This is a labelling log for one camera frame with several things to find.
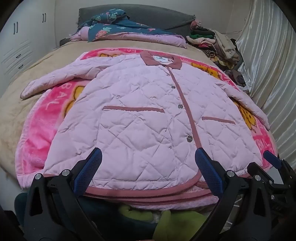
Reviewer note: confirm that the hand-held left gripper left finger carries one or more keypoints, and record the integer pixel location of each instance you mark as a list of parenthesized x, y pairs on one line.
[(89, 170)]

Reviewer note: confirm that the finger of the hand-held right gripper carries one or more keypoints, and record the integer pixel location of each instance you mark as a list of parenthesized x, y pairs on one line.
[(272, 159), (263, 173)]

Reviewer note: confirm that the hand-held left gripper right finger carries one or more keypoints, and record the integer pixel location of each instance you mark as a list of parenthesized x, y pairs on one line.
[(208, 172)]

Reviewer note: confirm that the pink quilted jacket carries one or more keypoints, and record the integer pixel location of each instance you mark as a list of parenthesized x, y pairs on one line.
[(143, 125)]

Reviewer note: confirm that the pile of folded clothes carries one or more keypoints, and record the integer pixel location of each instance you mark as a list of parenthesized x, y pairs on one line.
[(219, 46)]

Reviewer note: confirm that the pink printed blanket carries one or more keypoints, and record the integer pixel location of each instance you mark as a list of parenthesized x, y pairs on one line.
[(46, 120)]

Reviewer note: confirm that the bed with beige sheet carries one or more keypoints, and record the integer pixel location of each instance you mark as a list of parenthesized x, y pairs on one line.
[(20, 115)]

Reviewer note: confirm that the cream satin curtain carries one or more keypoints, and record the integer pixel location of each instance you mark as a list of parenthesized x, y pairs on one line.
[(268, 58)]

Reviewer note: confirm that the dark grey pillow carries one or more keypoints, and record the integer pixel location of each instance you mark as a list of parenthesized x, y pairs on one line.
[(64, 41)]

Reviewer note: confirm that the blue floral quilt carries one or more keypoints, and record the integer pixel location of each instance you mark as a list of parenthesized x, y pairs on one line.
[(120, 29)]

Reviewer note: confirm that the white wardrobe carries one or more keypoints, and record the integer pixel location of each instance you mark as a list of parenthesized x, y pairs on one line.
[(20, 39)]

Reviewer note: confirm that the grey headboard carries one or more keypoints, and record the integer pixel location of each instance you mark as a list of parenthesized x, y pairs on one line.
[(161, 19)]

